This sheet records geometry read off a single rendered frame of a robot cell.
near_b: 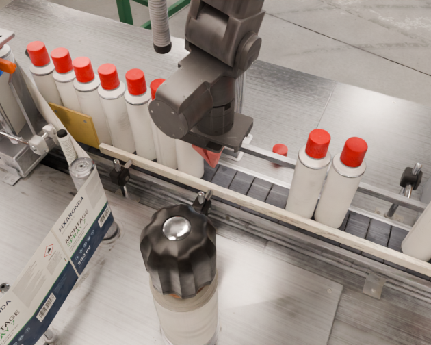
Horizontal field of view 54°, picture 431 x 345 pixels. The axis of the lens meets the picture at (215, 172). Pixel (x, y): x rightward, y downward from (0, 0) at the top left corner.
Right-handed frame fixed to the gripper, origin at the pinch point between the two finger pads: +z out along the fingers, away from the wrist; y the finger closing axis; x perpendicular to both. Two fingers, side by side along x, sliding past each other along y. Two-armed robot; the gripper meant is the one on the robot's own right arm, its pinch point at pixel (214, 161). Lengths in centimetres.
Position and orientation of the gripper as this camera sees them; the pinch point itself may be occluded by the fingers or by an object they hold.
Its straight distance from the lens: 69.1
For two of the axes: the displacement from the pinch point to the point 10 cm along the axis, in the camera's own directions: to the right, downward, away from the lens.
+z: 0.0, 6.2, 7.9
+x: 4.3, -7.1, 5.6
